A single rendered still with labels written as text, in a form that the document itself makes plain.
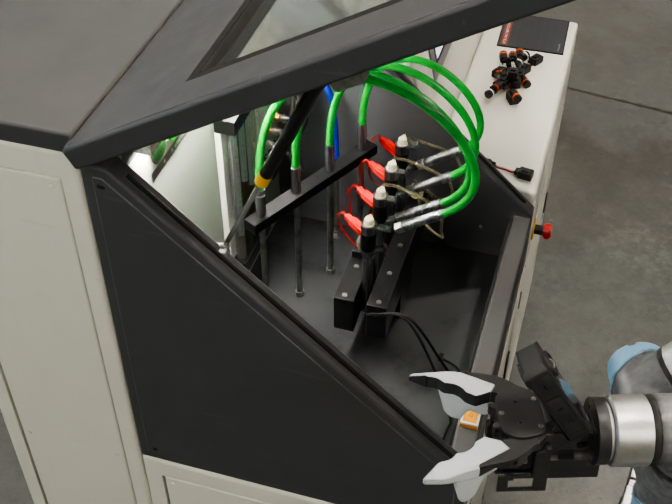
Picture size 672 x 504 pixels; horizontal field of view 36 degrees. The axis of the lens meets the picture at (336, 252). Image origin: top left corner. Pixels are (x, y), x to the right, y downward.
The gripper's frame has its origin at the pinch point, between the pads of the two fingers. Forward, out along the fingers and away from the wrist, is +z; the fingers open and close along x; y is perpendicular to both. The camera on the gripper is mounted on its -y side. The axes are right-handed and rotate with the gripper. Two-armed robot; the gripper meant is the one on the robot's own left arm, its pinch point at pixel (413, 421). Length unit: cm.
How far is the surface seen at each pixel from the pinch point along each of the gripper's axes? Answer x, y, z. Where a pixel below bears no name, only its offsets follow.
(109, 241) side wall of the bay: 46, 8, 39
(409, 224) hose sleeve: 68, 21, -6
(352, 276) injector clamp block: 76, 38, 3
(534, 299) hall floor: 176, 123, -59
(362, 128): 96, 17, 0
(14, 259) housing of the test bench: 52, 15, 56
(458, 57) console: 137, 22, -23
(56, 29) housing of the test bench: 70, -14, 48
